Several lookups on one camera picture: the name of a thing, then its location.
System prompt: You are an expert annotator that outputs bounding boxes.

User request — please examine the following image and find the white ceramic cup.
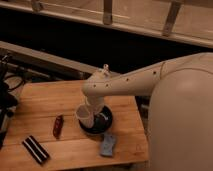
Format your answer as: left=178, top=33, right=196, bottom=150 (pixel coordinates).
left=75, top=105, right=94, bottom=128

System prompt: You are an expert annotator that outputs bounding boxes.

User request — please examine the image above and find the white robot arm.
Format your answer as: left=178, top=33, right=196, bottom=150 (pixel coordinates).
left=82, top=52, right=213, bottom=171

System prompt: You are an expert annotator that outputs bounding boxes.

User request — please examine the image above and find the black ceramic bowl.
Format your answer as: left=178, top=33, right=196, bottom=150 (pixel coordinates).
left=79, top=106, right=113, bottom=135

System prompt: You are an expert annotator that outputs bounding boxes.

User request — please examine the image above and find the blue sponge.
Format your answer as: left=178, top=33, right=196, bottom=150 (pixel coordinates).
left=100, top=133, right=116, bottom=157

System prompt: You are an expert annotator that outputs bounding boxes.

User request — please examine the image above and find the red pocket knife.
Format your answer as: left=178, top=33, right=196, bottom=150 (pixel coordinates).
left=53, top=115, right=64, bottom=139

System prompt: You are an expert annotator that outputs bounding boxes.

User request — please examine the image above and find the black white striped block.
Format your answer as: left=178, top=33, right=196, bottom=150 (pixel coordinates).
left=22, top=135, right=50, bottom=165

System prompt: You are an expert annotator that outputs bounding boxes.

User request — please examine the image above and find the black equipment at left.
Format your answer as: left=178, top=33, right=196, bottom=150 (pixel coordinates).
left=0, top=55, right=18, bottom=149

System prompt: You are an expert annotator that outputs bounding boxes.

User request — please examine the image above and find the black cable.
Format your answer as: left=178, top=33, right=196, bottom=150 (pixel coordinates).
left=3, top=68, right=26, bottom=93

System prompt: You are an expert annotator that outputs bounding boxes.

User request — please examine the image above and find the metal window rail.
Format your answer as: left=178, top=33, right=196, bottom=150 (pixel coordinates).
left=0, top=0, right=213, bottom=48

